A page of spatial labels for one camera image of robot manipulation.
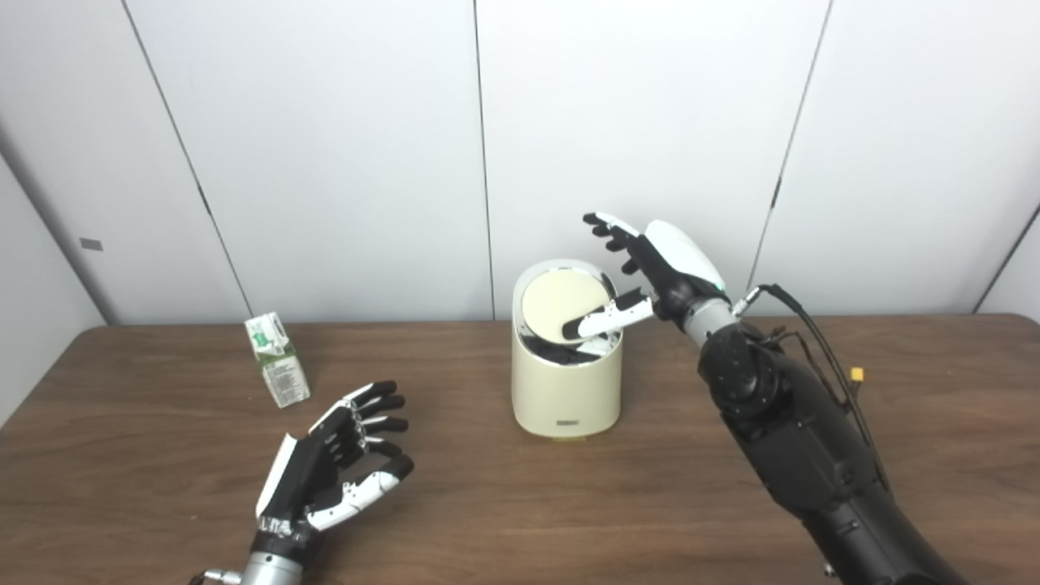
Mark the green white milk carton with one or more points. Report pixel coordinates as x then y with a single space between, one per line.
283 370

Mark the cream round bin lid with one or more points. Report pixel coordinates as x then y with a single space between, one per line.
552 305

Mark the black bin liner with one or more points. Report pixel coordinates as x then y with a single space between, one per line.
561 354

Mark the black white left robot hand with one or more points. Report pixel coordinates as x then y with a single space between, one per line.
301 479

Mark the grey wall label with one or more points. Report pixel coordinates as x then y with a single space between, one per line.
91 244

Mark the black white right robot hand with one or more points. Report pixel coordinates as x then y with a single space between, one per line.
678 260

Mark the cream lidded trash can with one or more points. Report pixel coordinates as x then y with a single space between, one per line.
565 394

